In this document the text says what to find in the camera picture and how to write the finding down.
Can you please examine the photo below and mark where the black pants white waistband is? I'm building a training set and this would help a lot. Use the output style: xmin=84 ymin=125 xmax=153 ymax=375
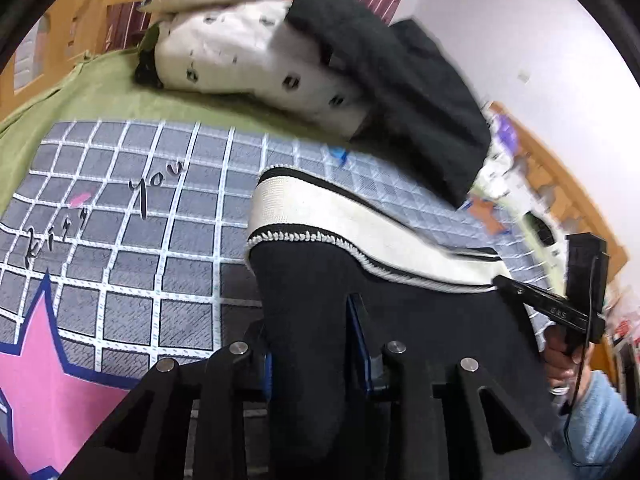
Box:
xmin=246 ymin=167 xmax=568 ymax=479

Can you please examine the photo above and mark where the person's right hand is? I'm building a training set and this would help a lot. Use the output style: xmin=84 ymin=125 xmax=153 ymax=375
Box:
xmin=541 ymin=325 xmax=593 ymax=399

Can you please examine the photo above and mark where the light blue fleece sleeve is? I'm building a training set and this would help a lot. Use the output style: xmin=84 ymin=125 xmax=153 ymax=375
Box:
xmin=552 ymin=370 xmax=638 ymax=479

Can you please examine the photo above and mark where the grey checkered star bedsheet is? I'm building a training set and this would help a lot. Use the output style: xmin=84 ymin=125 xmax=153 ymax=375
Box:
xmin=0 ymin=48 xmax=557 ymax=480

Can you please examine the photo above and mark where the black jacket on quilt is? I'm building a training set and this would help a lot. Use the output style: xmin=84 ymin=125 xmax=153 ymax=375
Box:
xmin=286 ymin=0 xmax=491 ymax=208

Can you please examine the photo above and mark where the white black-dotted quilt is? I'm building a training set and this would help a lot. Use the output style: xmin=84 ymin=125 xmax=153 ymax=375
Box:
xmin=133 ymin=0 xmax=557 ymax=261

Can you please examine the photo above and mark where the wooden bed frame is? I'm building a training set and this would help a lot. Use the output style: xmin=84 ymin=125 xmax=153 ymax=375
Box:
xmin=1 ymin=0 xmax=629 ymax=290

